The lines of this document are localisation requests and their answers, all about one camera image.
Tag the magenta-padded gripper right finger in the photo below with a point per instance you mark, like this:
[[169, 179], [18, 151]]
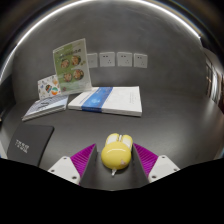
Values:
[[163, 166]]

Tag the small colourful printed card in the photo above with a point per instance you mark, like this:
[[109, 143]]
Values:
[[49, 87]]

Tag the yellow rabbit-shaped computer mouse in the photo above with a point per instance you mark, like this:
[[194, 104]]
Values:
[[115, 155]]

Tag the white ceiling light strip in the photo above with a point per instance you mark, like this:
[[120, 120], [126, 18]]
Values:
[[46, 19]]

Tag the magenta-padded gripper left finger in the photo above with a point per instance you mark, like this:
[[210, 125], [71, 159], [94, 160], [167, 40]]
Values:
[[63, 168]]

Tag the green leaflet in clear stand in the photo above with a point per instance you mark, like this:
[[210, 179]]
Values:
[[71, 66]]

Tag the white wall socket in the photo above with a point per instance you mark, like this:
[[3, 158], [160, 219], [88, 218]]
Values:
[[92, 60], [124, 59], [140, 60], [107, 59]]

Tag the grey striped book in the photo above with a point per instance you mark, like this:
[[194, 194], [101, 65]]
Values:
[[45, 107]]

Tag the white book with blue band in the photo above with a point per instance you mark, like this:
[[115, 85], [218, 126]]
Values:
[[116, 100]]

